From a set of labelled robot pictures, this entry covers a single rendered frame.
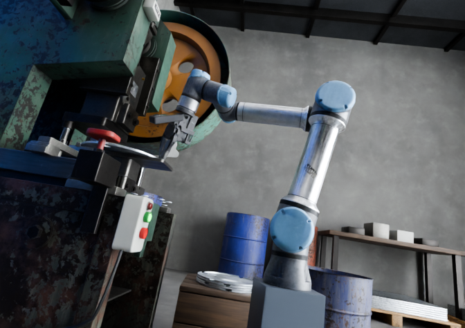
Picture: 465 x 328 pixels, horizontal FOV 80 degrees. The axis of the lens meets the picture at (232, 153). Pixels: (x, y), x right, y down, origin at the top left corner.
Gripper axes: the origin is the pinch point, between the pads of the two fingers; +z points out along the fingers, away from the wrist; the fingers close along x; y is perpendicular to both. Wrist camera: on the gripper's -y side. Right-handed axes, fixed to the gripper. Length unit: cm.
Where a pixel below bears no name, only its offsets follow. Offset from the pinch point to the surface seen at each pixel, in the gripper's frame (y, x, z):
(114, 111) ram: -17.3, 12.6, -9.5
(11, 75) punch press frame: -47, 27, -7
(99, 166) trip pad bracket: -26.1, -26.3, 4.1
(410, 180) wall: 425, 59, -88
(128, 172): -8.3, 1.3, 8.3
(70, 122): -27.8, 18.1, 0.0
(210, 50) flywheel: 25, 45, -62
